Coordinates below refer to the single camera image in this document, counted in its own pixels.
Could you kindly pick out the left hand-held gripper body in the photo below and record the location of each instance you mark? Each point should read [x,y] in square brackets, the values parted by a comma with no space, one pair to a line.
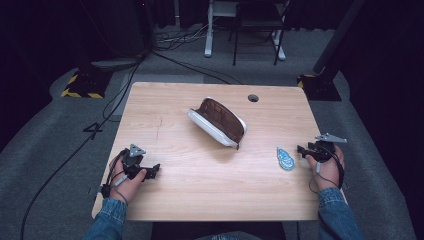
[132,159]

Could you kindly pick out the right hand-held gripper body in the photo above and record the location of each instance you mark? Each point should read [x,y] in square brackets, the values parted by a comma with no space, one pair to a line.
[324,148]

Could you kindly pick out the blue teardrop-shaped patch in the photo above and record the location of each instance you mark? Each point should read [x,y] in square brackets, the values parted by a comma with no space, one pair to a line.
[285,159]

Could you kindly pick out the white pencil case brown lining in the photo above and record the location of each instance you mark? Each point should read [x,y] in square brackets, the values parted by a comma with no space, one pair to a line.
[218,122]

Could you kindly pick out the person's left hand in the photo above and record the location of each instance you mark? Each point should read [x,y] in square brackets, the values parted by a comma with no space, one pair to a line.
[128,188]

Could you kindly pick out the person's right hand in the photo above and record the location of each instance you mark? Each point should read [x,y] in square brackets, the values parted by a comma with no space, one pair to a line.
[328,175]

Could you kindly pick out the black base with yellow-black tape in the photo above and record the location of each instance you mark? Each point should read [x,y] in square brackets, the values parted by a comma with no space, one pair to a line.
[87,85]
[320,88]

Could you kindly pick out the black chair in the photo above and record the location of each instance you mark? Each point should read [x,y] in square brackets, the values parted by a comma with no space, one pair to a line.
[256,20]

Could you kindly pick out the black slanted stand post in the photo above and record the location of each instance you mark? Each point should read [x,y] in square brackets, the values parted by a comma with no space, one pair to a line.
[336,36]

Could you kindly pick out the white desk frame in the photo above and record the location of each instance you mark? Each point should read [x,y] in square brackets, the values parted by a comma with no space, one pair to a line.
[209,33]

